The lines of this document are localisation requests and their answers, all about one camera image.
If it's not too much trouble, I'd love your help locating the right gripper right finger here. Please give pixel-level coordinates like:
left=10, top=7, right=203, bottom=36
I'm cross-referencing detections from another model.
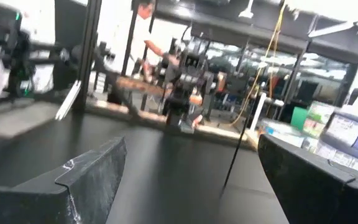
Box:
left=257, top=133, right=358, bottom=224

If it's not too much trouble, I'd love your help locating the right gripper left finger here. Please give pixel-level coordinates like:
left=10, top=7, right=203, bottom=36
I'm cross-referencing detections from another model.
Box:
left=0, top=136, right=127, bottom=224

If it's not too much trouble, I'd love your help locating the green box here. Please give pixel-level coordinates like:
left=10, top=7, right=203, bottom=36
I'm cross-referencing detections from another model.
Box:
left=290, top=106, right=309, bottom=130

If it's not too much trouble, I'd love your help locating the black table mat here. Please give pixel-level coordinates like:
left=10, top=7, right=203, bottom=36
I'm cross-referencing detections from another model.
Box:
left=0, top=102, right=291, bottom=224

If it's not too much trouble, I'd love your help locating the person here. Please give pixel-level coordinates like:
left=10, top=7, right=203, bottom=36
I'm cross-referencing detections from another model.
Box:
left=113, top=0, right=181, bottom=80

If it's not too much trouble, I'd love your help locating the silver aluminium post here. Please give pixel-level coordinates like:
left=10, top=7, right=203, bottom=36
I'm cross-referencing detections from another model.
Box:
left=55, top=80, right=82, bottom=121

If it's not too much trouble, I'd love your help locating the white post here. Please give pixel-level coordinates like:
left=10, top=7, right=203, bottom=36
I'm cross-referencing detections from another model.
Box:
left=249, top=92, right=267, bottom=132

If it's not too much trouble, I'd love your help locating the yellow hanging cable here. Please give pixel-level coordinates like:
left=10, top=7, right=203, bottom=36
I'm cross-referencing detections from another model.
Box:
left=231, top=0, right=288, bottom=126

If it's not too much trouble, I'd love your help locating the black background frame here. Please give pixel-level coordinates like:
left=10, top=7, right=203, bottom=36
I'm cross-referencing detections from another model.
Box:
left=154, top=0, right=358, bottom=108

